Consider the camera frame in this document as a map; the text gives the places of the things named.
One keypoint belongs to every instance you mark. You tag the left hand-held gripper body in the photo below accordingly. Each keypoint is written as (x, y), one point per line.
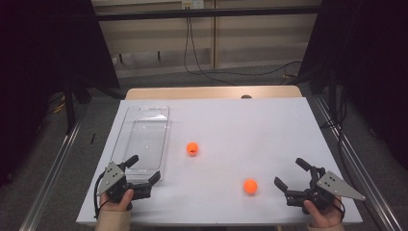
(114, 179)

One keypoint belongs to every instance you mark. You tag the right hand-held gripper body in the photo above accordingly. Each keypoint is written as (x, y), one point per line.
(333, 187)

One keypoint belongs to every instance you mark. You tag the clear plastic tray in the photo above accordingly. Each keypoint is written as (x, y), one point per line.
(144, 141)

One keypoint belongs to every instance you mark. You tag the plain orange ball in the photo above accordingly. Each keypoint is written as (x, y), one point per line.
(250, 186)

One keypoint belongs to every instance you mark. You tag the orange ball with dark mark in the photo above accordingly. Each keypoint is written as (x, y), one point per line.
(192, 148)

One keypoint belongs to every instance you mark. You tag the person's left hand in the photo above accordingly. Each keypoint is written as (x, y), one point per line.
(115, 205)

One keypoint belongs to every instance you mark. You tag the person's right hand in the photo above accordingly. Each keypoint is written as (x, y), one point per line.
(324, 216)

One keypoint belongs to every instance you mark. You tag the small black floor item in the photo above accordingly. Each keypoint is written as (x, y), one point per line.
(93, 138)

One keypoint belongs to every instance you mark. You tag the white table board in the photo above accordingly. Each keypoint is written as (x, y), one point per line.
(240, 134)

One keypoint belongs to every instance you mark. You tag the black metal stand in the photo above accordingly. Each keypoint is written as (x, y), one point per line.
(69, 109)

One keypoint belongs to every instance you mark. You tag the light wooden table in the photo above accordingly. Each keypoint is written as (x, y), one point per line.
(192, 93)

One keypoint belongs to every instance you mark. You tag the black curtain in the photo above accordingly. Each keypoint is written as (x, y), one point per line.
(369, 48)
(38, 48)

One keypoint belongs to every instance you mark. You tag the black horizontal bar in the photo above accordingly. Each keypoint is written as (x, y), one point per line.
(208, 12)

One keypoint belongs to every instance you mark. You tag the aluminium floor rail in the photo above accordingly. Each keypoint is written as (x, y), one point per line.
(352, 160)
(48, 189)

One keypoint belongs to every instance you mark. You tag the white wall socket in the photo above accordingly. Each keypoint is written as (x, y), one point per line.
(192, 4)

